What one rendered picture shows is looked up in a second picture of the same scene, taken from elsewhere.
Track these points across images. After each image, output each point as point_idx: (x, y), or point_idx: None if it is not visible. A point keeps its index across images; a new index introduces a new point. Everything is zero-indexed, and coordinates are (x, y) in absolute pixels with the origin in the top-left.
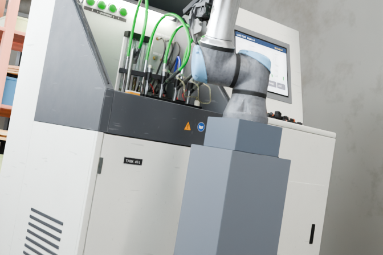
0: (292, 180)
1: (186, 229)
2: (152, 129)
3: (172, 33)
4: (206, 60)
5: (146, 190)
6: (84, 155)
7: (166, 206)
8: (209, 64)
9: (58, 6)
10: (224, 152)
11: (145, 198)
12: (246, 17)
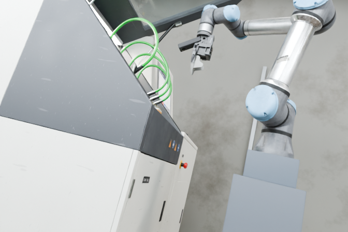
0: (184, 180)
1: None
2: (159, 147)
3: (134, 58)
4: (278, 102)
5: (145, 207)
6: (110, 174)
7: (148, 218)
8: (279, 106)
9: None
10: (293, 191)
11: (142, 215)
12: (161, 59)
